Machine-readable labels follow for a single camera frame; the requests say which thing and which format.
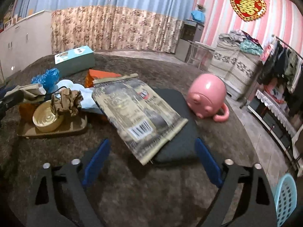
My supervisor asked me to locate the light blue plastic basket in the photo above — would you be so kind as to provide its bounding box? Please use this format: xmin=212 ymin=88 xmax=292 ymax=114
xmin=275 ymin=173 xmax=297 ymax=227

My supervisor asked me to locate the lace covered table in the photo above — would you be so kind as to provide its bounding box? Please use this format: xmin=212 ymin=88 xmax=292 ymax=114
xmin=247 ymin=89 xmax=303 ymax=168

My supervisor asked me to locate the beige paper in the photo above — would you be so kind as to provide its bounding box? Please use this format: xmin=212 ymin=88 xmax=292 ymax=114
xmin=3 ymin=83 xmax=46 ymax=101

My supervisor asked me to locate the pink pig toy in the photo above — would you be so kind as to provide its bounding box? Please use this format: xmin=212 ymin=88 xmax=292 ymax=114
xmin=187 ymin=73 xmax=230 ymax=123

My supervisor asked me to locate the pile of clothes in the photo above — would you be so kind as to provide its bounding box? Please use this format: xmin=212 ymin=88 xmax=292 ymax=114
xmin=219 ymin=30 xmax=264 ymax=56

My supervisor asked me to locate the brown paper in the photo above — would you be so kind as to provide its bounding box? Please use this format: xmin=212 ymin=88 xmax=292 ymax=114
xmin=50 ymin=88 xmax=84 ymax=119

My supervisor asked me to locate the red heart wall decoration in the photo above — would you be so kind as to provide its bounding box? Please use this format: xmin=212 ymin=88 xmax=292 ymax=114
xmin=230 ymin=0 xmax=267 ymax=22

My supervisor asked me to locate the black flat pad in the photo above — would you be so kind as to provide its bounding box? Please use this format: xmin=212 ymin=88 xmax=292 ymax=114
xmin=151 ymin=88 xmax=201 ymax=164

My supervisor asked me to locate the light blue paper napkin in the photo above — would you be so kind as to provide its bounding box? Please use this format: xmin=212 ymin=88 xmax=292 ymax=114
xmin=76 ymin=87 xmax=112 ymax=122

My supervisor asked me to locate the row of hanging clothes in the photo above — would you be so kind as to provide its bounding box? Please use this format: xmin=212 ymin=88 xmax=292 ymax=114
xmin=257 ymin=39 xmax=303 ymax=114

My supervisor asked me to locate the blue plastic bag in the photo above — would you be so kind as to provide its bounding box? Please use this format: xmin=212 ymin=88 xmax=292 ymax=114
xmin=31 ymin=68 xmax=60 ymax=93

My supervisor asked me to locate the blue covered plant pot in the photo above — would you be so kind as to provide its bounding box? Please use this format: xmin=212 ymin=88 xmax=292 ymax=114
xmin=191 ymin=3 xmax=206 ymax=23

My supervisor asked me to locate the white paper piece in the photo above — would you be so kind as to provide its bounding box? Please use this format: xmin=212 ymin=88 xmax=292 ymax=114
xmin=56 ymin=79 xmax=82 ymax=93

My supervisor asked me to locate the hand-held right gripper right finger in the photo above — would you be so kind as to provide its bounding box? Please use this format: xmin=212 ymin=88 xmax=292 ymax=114
xmin=194 ymin=138 xmax=277 ymax=227

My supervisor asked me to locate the teal cardboard box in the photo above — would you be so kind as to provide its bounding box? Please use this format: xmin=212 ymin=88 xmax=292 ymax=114
xmin=54 ymin=45 xmax=96 ymax=76

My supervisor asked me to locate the orange snack packet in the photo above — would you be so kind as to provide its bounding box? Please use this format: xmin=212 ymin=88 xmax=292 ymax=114
xmin=84 ymin=69 xmax=122 ymax=88

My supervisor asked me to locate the brown cardboard tray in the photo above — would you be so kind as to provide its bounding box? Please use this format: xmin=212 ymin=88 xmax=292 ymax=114
xmin=17 ymin=113 xmax=88 ymax=139

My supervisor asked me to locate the cream round bowl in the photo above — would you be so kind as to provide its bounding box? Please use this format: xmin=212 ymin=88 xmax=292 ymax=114
xmin=32 ymin=100 xmax=64 ymax=133

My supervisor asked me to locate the large foil snack bag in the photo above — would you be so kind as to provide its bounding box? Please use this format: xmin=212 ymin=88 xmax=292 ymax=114
xmin=91 ymin=73 xmax=188 ymax=165

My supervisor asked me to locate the floral cloth covered cabinet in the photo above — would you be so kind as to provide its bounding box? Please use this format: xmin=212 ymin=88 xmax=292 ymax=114
xmin=208 ymin=34 xmax=263 ymax=101

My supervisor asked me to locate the grey water dispenser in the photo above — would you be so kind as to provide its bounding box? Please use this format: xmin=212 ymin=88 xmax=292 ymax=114
xmin=175 ymin=20 xmax=205 ymax=63

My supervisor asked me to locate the small metal stool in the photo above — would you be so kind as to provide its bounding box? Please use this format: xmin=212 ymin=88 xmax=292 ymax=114
xmin=186 ymin=41 xmax=216 ymax=69

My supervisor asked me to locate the white cabinet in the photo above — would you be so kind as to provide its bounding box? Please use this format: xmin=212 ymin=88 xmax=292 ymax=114
xmin=0 ymin=10 xmax=54 ymax=81

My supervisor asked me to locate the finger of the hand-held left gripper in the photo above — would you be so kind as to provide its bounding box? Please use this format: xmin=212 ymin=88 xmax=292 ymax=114
xmin=0 ymin=91 xmax=25 ymax=121

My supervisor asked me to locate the orange fruit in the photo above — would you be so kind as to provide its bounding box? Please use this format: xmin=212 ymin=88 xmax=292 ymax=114
xmin=18 ymin=102 xmax=39 ymax=123

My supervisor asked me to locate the row of small boxes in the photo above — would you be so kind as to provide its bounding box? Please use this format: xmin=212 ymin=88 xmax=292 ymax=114
xmin=3 ymin=5 xmax=20 ymax=27

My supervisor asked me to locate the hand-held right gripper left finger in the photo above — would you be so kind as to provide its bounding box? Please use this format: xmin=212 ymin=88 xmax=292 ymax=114
xmin=26 ymin=138 xmax=112 ymax=227

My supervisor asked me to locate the blue and floral curtain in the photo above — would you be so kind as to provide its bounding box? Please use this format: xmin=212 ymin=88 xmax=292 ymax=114
xmin=13 ymin=0 xmax=198 ymax=55

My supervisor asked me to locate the metal clothes rack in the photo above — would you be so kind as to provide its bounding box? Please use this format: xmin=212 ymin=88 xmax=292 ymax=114
xmin=240 ymin=35 xmax=303 ymax=110

